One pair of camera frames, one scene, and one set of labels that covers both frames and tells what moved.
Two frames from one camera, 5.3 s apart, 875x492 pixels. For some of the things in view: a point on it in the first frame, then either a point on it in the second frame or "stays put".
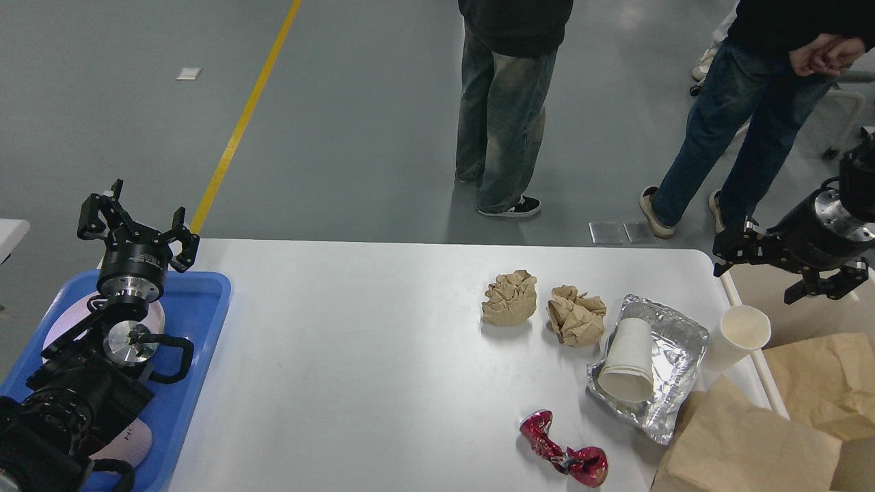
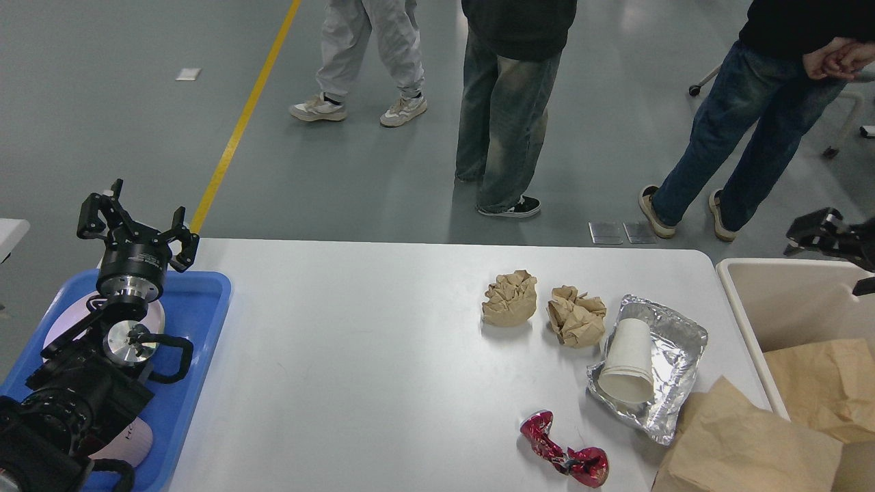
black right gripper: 818,235 -> 825,229
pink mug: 132,446 stays put
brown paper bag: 828,383 stays put
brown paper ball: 577,319 stays put
